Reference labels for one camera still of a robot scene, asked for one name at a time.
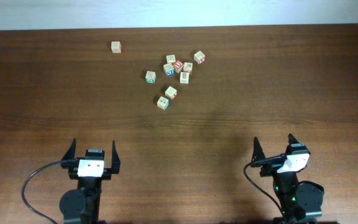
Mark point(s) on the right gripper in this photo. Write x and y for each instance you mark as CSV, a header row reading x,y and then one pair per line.
x,y
257,152

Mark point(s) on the wooden block red side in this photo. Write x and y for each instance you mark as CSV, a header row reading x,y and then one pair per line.
x,y
199,57

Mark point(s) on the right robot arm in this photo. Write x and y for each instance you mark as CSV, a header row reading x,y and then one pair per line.
x,y
298,201

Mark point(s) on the wooden block red edge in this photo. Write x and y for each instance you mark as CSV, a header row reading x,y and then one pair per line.
x,y
188,67

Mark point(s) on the red top wooden block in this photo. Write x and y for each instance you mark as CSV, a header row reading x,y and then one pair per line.
x,y
178,66

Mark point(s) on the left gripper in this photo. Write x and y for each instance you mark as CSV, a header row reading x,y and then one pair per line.
x,y
105,172

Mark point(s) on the wooden block blue side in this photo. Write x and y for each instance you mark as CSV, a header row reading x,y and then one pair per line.
x,y
168,69

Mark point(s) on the plain wooden picture block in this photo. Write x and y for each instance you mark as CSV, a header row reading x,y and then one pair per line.
x,y
184,78

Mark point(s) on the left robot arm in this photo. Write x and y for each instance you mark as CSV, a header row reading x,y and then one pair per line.
x,y
81,205

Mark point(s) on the wooden block red corner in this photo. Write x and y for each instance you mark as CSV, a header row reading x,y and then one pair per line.
x,y
171,92

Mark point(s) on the wooden block green side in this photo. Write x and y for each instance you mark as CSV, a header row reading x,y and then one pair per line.
x,y
150,77

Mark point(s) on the small top wooden block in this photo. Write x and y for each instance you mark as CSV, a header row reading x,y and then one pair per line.
x,y
170,58

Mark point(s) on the wooden block blue corner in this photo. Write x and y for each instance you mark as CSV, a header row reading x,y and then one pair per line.
x,y
163,103

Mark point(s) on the far left wooden block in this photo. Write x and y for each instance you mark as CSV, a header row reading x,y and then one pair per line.
x,y
116,47

